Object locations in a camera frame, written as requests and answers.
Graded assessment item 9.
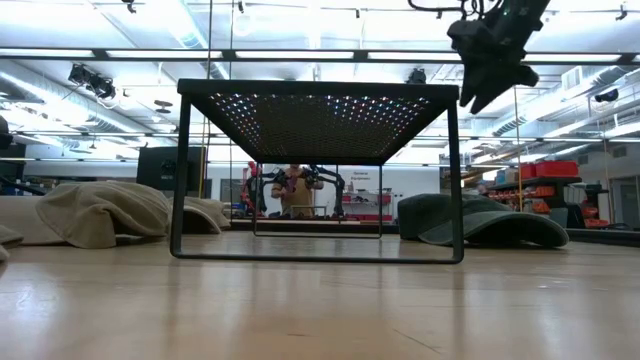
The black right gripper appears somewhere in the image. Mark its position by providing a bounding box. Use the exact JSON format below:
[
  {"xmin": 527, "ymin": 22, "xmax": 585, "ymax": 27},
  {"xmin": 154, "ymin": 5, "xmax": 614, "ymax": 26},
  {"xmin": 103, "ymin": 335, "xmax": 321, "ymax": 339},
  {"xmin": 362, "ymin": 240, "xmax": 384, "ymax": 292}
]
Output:
[{"xmin": 447, "ymin": 19, "xmax": 540, "ymax": 115}]

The dark green cap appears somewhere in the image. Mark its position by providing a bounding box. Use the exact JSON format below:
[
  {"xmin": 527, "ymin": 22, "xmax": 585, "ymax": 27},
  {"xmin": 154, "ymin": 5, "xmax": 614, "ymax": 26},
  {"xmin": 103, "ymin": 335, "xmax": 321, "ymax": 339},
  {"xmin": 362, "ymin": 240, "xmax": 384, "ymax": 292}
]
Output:
[
  {"xmin": 397, "ymin": 193, "xmax": 511, "ymax": 242},
  {"xmin": 418, "ymin": 209, "xmax": 570, "ymax": 249}
]

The dark storage rack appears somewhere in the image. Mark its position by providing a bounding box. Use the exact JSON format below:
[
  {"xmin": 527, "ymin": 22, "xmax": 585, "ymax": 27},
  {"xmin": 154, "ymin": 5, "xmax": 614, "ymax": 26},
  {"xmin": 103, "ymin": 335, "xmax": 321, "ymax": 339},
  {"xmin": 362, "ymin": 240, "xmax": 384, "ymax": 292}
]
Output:
[{"xmin": 487, "ymin": 174, "xmax": 611, "ymax": 231}]

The black perforated metal shelf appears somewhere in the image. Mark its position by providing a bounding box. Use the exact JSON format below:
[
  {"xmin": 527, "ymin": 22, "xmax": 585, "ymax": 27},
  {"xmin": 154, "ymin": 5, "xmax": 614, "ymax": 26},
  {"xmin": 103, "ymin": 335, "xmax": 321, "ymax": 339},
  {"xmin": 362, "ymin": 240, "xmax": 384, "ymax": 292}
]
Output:
[{"xmin": 169, "ymin": 78, "xmax": 465, "ymax": 265}]

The person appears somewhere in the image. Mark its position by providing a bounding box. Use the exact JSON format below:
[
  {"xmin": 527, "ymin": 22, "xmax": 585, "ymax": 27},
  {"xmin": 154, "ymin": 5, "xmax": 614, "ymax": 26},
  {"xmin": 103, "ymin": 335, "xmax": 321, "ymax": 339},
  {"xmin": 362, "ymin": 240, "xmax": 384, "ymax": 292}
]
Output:
[{"xmin": 271, "ymin": 164, "xmax": 325, "ymax": 219}]

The black monitor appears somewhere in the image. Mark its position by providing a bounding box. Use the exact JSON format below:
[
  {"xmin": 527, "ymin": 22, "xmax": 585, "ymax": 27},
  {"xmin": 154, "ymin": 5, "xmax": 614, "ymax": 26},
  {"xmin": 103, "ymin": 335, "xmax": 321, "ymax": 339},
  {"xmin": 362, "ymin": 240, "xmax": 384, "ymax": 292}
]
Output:
[{"xmin": 135, "ymin": 145, "xmax": 207, "ymax": 192}]

